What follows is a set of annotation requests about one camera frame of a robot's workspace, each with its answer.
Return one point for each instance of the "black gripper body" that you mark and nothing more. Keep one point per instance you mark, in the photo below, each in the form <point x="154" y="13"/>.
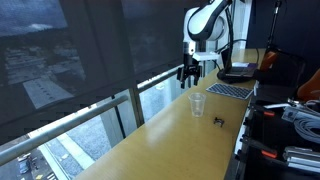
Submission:
<point x="190" y="68"/>

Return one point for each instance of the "orange plant pot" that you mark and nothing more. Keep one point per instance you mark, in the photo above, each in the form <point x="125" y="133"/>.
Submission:
<point x="310" y="88"/>

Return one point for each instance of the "orange chair backrest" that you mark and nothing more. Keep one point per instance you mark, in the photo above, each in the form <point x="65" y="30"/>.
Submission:
<point x="268" y="60"/>

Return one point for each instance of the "clear plastic cup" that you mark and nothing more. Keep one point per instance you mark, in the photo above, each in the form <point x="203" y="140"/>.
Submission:
<point x="197" y="105"/>

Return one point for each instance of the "black tripod pole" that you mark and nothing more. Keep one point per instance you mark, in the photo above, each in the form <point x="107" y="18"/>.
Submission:
<point x="274" y="26"/>

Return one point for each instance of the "silver metal device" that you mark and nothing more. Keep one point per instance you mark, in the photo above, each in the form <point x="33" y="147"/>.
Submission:
<point x="293" y="114"/>

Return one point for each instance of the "black chair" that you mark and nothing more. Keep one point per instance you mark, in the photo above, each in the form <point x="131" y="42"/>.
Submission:
<point x="290" y="73"/>

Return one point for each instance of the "dark laptop computer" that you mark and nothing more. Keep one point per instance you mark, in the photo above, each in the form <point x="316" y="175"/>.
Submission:
<point x="243" y="69"/>

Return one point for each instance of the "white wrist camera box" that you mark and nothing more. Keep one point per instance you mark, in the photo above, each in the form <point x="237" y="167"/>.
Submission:
<point x="206" y="56"/>

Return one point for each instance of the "dark mesh roller blind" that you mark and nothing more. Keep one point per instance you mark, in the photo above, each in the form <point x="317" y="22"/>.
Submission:
<point x="160" y="33"/>
<point x="40" y="66"/>

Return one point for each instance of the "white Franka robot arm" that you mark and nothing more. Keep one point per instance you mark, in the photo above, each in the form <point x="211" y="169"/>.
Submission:
<point x="206" y="23"/>

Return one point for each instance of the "small black binder clip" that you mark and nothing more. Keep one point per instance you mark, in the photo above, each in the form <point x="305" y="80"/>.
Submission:
<point x="219" y="122"/>

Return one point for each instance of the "window frame post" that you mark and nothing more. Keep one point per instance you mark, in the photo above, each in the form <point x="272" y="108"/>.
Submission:
<point x="136" y="106"/>

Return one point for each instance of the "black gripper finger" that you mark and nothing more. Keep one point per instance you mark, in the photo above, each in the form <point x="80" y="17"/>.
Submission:
<point x="181" y="80"/>
<point x="196" y="78"/>

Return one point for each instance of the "black equipment cart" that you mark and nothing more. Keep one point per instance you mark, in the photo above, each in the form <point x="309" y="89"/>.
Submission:
<point x="263" y="170"/>

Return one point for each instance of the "metal window handrail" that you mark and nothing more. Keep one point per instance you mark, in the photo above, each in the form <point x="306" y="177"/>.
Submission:
<point x="66" y="125"/>

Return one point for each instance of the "silver aluminium extrusions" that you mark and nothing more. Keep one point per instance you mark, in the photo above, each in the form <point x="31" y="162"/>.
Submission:
<point x="300" y="160"/>

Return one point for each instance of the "black clamp orange trigger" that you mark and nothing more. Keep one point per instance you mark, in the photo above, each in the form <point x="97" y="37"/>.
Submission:
<point x="253" y="143"/>
<point x="268" y="113"/>

